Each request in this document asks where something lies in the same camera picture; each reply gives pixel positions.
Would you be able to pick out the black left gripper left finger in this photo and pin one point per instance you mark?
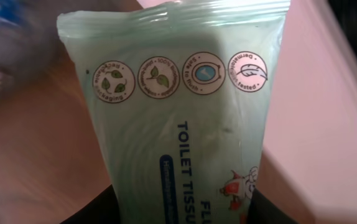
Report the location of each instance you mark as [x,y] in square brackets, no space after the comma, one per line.
[103,209]

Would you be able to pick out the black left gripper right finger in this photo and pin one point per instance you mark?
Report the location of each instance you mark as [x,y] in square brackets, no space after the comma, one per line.
[263,211]

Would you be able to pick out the green toilet tissue pack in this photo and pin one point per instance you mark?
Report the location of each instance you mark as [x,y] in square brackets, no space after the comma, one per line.
[178,95]

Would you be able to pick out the blue Oreo cookie pack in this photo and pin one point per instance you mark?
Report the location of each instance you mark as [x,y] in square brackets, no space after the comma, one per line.
[11,13]

